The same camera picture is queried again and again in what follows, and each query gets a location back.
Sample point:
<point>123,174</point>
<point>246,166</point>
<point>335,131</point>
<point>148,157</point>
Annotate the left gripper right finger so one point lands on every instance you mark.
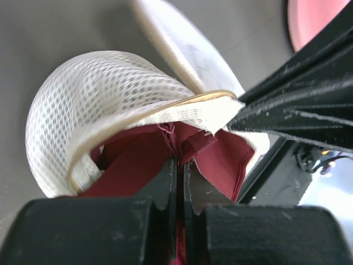
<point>229,233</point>

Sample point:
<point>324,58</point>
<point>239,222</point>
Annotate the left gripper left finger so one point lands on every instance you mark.
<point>119,230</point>

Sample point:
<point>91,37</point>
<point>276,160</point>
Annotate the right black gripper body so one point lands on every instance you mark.
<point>309,98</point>

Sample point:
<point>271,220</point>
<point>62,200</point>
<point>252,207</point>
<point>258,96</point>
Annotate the dark red bra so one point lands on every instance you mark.
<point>133,157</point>

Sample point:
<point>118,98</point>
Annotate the pink two-tier side table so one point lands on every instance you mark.
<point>306,18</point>

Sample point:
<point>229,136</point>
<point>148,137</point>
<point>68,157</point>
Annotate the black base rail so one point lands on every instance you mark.
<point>286,172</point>

